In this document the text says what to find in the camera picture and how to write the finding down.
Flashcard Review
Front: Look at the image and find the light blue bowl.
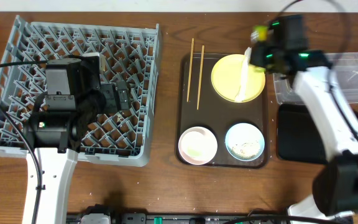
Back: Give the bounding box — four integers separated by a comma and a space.
224, 123, 265, 162

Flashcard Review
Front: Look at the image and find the wooden chopstick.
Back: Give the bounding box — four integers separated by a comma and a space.
196, 45, 205, 110
186, 38, 195, 102

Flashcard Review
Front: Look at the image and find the black waste tray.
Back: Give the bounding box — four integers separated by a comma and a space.
277, 103, 358, 165

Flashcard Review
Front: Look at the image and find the left wooden chopstick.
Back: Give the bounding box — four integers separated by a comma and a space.
186, 38, 195, 102

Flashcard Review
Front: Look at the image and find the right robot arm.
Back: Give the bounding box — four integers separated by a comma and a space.
249, 15, 358, 223

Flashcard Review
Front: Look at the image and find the clear plastic bin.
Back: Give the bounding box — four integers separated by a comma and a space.
273, 52, 358, 105

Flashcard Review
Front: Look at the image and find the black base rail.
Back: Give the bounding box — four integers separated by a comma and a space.
66, 204, 275, 224

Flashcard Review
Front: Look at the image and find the right wooden chopstick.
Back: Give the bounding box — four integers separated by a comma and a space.
196, 45, 205, 110

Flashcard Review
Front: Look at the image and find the dark brown serving tray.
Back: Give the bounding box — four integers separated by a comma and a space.
177, 53, 270, 169

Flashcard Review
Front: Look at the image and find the yellow round plate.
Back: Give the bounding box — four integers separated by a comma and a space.
211, 54, 265, 103

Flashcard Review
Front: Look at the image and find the white pink-rimmed bowl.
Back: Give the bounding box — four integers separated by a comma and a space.
178, 126, 218, 166

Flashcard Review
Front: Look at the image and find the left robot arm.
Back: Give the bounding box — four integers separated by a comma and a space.
22, 53, 131, 223

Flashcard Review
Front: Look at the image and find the grey plastic dish rack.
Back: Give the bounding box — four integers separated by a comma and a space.
0, 17, 162, 167

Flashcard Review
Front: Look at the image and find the green snack wrapper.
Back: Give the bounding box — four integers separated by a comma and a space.
250, 26, 269, 43

